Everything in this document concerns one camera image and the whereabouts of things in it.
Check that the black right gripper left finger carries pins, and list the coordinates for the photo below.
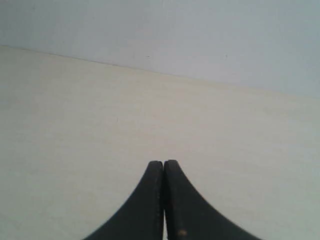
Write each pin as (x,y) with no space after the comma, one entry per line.
(141,217)

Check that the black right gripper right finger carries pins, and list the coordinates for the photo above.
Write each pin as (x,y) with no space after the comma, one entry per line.
(189,216)

